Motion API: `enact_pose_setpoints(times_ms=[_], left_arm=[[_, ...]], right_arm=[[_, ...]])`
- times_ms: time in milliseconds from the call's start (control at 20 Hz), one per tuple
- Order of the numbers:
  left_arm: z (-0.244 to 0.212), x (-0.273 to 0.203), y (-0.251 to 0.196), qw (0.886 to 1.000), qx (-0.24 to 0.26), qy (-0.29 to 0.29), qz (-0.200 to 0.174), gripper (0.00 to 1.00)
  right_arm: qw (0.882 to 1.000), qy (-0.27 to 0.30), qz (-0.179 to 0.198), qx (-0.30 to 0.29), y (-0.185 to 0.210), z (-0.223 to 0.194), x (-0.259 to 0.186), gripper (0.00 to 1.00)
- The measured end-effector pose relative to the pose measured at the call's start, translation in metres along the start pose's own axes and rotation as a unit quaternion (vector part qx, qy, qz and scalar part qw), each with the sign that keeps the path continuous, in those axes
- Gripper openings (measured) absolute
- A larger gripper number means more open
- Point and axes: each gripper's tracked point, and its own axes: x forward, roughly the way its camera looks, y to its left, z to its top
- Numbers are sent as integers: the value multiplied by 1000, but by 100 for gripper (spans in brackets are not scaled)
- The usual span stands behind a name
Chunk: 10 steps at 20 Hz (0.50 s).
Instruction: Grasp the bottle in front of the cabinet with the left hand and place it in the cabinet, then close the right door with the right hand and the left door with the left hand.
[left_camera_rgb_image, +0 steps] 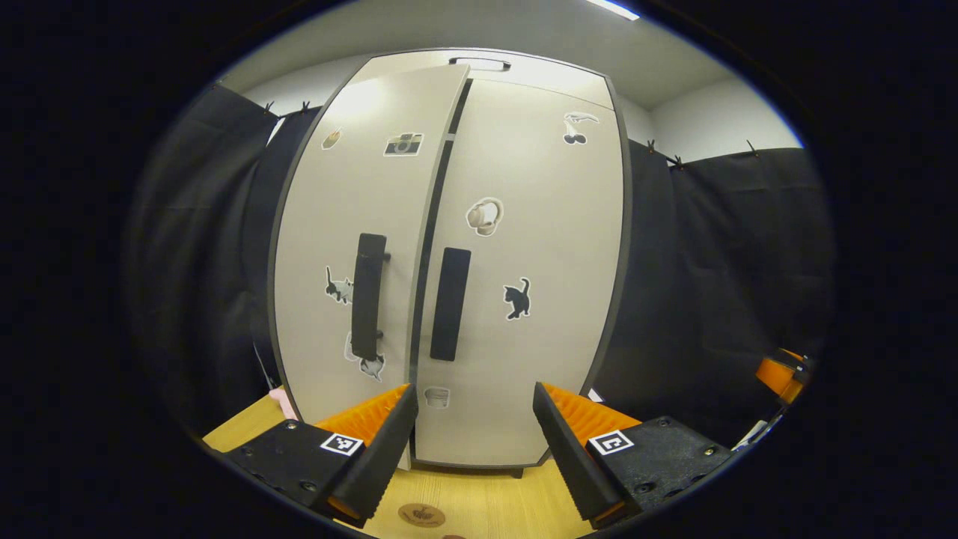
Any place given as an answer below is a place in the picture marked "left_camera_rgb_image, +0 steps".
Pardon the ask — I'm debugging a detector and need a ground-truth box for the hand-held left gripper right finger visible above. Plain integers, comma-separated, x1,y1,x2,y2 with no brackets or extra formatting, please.
532,382,739,529

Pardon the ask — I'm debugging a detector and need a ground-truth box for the long ceiling light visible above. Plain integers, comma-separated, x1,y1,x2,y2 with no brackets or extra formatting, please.
588,0,641,21

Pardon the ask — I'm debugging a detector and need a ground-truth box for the white cabinet door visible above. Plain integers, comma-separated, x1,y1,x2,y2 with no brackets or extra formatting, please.
271,64,471,471
414,77,626,471

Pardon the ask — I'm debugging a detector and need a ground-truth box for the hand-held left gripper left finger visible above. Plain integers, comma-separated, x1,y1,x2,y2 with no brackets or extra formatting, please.
223,384,419,529

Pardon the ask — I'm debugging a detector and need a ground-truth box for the black left door handle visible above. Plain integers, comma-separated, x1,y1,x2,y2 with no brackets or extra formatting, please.
350,233,391,362

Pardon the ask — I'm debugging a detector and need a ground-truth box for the round brown coaster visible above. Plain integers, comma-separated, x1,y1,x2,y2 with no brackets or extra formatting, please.
398,503,447,529

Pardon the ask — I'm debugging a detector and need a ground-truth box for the white cabinet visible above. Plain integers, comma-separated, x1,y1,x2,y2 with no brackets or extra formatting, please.
266,47,633,480

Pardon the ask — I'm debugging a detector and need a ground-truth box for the black backdrop cloth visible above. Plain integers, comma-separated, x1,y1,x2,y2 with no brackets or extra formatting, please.
127,82,835,450

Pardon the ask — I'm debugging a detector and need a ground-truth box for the black right door handle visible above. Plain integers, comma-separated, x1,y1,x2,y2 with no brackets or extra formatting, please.
430,248,472,362

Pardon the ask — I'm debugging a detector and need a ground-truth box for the black door handle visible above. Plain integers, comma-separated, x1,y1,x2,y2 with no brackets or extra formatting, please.
430,248,472,362
350,233,391,362

